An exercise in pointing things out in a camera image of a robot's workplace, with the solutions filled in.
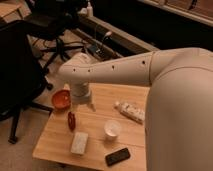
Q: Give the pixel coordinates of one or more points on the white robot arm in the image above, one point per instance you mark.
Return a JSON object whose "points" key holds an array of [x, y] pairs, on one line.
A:
{"points": [[179, 105]]}

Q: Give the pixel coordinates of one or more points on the power strip with cables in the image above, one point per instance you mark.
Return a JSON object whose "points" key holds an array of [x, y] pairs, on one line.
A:
{"points": [[99, 51]]}

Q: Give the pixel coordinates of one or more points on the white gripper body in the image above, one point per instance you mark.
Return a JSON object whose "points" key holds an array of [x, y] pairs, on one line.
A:
{"points": [[81, 93]]}

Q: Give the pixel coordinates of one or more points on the black office chair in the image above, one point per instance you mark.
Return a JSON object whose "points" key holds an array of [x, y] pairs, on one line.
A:
{"points": [[21, 76], [49, 19]]}

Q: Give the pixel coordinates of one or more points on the black smartphone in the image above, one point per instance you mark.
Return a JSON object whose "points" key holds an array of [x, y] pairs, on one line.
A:
{"points": [[117, 156]]}

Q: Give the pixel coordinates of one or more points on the wooden desk corner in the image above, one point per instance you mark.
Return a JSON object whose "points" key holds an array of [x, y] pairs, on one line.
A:
{"points": [[9, 7]]}

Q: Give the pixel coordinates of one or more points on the white spray bottle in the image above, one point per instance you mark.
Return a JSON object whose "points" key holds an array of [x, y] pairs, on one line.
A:
{"points": [[89, 9]]}

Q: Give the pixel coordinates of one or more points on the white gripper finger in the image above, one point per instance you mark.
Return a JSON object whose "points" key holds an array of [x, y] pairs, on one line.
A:
{"points": [[92, 106]]}

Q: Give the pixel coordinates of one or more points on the red oval object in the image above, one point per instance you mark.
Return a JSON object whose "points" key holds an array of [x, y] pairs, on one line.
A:
{"points": [[71, 121]]}

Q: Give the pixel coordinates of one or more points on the white rectangular sponge block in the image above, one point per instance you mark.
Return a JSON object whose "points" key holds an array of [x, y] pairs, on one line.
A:
{"points": [[79, 143]]}

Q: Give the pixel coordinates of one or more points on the black office chair near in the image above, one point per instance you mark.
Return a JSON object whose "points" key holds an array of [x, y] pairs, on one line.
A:
{"points": [[21, 76]]}

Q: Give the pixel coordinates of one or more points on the white paper cup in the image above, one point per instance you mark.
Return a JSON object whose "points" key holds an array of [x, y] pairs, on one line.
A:
{"points": [[112, 129]]}

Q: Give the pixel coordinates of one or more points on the black office chair far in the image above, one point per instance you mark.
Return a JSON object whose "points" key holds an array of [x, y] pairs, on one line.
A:
{"points": [[49, 19]]}

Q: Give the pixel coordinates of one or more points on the orange bowl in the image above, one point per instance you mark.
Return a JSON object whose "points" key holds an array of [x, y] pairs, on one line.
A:
{"points": [[61, 99]]}

